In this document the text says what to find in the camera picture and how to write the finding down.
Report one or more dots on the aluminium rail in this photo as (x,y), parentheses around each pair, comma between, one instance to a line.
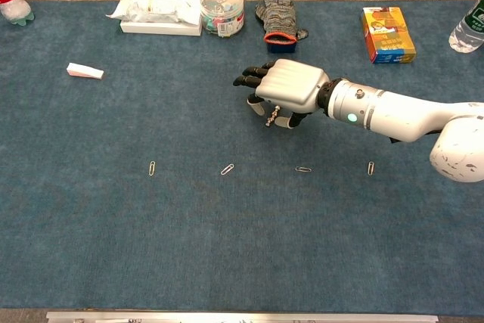
(242,317)

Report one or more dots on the teal felt table mat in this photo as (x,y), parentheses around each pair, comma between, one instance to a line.
(242,232)

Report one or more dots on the grey knit glove orange cuff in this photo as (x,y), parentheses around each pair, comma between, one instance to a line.
(280,16)

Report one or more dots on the white flat box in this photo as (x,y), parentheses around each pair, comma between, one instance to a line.
(159,28)

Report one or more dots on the white wet wipes pack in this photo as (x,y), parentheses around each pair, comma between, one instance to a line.
(155,7)

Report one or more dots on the white wedge block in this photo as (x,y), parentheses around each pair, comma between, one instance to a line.
(85,71)

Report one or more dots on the dark blue small box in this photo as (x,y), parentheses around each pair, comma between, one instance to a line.
(281,48)

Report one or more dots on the orange and blue carton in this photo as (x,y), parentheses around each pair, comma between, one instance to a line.
(389,35)

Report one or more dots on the green label water bottle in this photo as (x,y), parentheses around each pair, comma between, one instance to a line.
(467,31)

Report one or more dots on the paper clip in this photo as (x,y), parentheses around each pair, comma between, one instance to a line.
(227,169)
(371,168)
(303,169)
(152,168)

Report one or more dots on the clear jar of coloured clips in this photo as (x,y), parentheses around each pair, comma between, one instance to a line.
(222,11)

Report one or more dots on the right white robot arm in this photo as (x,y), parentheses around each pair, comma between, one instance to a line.
(397,115)

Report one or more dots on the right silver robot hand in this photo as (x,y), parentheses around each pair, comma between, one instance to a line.
(291,82)

